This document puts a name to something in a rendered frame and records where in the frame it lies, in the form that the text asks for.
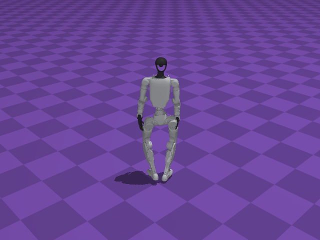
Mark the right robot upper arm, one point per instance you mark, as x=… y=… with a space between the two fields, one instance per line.
x=176 y=91

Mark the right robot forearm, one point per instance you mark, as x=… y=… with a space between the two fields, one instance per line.
x=177 y=110

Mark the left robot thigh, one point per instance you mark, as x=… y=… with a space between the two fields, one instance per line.
x=147 y=131

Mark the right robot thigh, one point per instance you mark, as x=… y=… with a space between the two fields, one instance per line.
x=173 y=133

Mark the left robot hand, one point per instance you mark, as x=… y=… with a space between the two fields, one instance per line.
x=140 y=122

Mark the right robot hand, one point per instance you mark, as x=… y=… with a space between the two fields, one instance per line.
x=177 y=118

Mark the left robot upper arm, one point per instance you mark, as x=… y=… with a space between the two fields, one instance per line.
x=143 y=89

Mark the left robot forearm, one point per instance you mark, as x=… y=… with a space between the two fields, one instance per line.
x=140 y=109

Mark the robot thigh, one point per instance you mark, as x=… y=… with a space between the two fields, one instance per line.
x=173 y=133
x=147 y=131

